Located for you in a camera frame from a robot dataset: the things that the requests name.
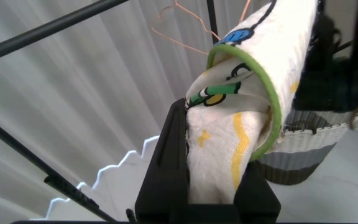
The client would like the white laundry basket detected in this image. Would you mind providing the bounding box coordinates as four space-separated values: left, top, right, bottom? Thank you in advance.
255 95 358 187

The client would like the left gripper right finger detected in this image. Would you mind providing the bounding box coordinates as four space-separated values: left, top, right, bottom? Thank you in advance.
234 161 282 222

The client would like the black clothes rack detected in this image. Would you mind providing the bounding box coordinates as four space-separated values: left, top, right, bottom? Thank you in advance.
0 0 221 223

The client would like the heap of clothes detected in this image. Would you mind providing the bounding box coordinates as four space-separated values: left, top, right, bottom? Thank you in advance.
292 14 358 113

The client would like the cream printed garment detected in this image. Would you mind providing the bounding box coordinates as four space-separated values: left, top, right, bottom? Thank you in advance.
185 0 319 205

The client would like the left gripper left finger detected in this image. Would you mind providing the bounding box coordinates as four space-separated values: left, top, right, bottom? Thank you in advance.
134 98 190 222

